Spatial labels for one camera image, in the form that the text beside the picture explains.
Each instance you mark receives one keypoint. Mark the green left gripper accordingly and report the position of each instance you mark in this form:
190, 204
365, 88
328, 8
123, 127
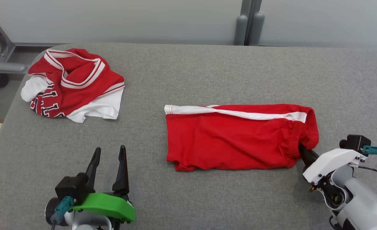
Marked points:
108, 206

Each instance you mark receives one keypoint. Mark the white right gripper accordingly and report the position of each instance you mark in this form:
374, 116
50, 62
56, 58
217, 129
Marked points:
332, 161

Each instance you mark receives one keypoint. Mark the red shorts white stripe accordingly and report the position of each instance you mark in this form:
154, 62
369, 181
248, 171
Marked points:
233, 140

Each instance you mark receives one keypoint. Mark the red Bulls 23 jersey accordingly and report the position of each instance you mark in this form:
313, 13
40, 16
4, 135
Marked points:
76, 80

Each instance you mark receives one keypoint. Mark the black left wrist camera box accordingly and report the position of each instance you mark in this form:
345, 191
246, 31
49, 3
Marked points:
70, 188

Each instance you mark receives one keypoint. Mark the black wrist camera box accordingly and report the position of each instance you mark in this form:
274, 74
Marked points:
354, 143
70, 188

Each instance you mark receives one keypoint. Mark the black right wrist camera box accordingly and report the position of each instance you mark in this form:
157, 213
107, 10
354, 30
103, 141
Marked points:
354, 143

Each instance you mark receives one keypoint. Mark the grey round-capped partition post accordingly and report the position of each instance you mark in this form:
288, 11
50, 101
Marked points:
241, 28
256, 28

